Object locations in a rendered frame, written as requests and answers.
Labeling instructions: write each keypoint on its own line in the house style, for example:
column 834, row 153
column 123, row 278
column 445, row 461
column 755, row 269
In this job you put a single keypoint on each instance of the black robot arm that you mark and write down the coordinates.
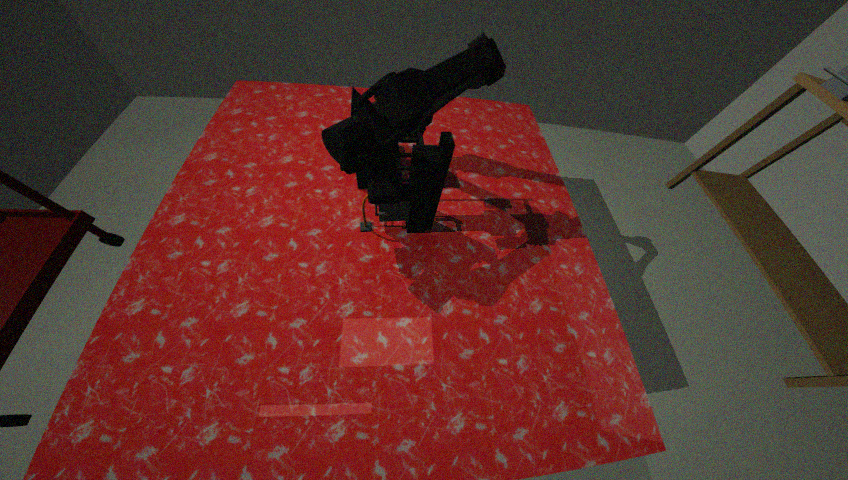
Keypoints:
column 408, row 99

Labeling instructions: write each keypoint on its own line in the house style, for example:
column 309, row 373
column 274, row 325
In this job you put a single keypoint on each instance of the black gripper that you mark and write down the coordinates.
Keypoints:
column 384, row 188

